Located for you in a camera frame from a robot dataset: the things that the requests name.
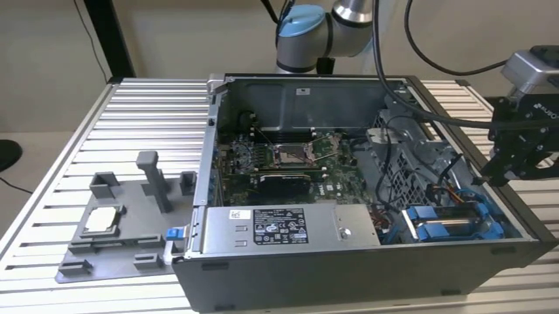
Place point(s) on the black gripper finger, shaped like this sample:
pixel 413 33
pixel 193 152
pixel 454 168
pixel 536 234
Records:
pixel 502 163
pixel 547 163

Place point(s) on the hard disk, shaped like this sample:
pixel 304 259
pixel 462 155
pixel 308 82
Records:
pixel 446 224

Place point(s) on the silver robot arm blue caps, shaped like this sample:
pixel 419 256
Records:
pixel 301 45

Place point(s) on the grey metal disk bay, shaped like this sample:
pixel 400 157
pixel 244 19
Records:
pixel 405 170

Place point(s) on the green motherboard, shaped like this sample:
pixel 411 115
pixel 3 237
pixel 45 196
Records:
pixel 340 183

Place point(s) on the grey power supply unit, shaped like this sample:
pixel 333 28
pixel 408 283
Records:
pixel 323 229

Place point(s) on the CPU socket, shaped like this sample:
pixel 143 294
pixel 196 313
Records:
pixel 289 153

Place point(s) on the black graphics card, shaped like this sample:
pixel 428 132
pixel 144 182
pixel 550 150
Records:
pixel 283 183

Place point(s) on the thin metal locking lever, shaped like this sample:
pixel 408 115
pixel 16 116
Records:
pixel 263 135

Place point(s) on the black open PC case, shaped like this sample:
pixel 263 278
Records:
pixel 305 278

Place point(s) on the blue plastic clip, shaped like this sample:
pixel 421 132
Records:
pixel 175 234

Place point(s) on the grey parts rack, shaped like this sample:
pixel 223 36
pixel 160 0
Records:
pixel 131 196

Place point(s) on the silver CPU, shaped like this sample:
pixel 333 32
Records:
pixel 103 218

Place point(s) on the black round base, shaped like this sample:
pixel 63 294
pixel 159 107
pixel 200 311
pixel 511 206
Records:
pixel 9 154

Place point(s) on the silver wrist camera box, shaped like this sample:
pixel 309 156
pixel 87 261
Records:
pixel 530 70

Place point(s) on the black upright post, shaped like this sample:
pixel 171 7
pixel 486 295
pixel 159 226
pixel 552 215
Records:
pixel 111 39

